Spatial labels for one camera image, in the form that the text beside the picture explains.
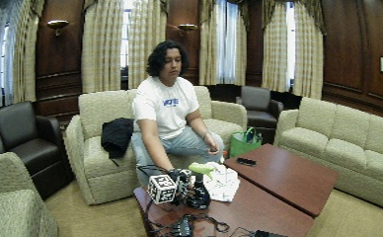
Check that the dark spray bottle green trigger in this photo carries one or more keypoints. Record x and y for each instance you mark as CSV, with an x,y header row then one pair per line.
x,y
198,196

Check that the white marker cube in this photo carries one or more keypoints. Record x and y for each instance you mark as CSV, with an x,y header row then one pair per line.
x,y
161,189

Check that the green tote bag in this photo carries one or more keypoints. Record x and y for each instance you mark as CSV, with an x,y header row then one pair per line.
x,y
242,144

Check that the small black device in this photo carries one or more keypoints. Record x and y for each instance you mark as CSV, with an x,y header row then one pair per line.
x,y
246,161

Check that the white crumpled cloth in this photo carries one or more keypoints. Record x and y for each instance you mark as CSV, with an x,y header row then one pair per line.
x,y
224,184

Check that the dark leather armchair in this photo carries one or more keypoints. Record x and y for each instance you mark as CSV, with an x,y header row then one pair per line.
x,y
33,148
260,107

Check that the the person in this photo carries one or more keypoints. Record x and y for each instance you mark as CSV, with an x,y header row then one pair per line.
x,y
165,102

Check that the beige two-seat sofa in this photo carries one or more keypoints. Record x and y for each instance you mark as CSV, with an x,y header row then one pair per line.
x,y
101,171

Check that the black jacket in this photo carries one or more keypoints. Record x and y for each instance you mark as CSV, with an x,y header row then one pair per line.
x,y
116,135

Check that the beige three-seat sofa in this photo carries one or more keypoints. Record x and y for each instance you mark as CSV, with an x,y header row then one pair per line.
x,y
345,141

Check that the beige checked curtain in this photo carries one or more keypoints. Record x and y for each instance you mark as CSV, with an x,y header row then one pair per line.
x,y
25,49
101,49
208,46
148,46
276,52
308,59

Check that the beige upholstered armchair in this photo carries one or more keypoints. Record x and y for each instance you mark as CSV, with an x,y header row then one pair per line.
x,y
12,204

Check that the brass wall sconce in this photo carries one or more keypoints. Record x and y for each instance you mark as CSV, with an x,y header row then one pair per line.
x,y
57,24
188,27

